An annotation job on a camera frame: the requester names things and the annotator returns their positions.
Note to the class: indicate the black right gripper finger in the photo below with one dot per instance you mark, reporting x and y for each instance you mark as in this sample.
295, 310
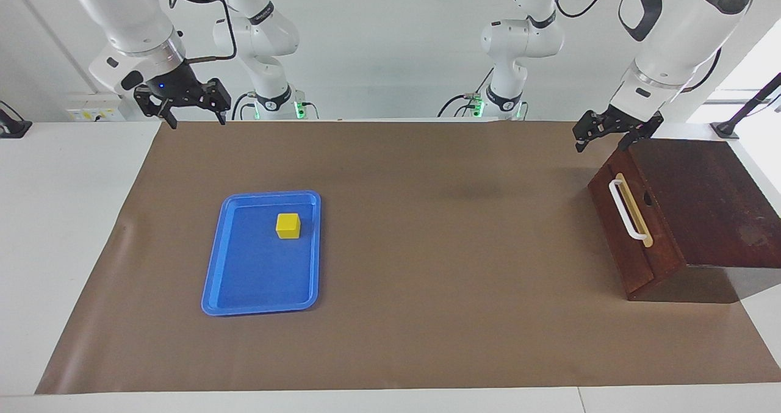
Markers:
168, 116
222, 116

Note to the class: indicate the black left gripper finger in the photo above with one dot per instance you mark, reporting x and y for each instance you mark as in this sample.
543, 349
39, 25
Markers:
628, 142
580, 144

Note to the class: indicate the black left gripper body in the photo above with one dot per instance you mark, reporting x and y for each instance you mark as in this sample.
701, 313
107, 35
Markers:
610, 125

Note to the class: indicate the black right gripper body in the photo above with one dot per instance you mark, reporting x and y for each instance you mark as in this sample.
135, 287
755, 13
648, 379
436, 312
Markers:
177, 86

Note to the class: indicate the yellow cube block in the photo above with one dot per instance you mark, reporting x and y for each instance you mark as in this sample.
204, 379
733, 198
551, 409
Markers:
288, 227

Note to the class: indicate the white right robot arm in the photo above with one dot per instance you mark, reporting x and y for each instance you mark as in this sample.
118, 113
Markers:
134, 16

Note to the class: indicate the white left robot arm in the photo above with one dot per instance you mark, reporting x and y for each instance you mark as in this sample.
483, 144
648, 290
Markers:
683, 28

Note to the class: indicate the dark wooden cabinet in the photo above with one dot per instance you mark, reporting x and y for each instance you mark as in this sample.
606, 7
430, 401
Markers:
708, 199

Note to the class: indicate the black stand with pole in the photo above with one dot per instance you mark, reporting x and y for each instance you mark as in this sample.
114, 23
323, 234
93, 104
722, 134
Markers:
726, 129

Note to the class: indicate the black table clamp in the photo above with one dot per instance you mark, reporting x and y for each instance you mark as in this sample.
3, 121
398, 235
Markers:
12, 129

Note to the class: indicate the blue plastic tray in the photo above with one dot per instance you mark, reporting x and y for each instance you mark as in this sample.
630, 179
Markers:
256, 272

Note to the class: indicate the brown paper mat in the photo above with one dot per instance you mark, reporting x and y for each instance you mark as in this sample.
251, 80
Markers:
427, 279

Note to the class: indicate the white wall power socket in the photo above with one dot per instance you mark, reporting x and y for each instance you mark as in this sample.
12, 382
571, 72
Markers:
91, 111

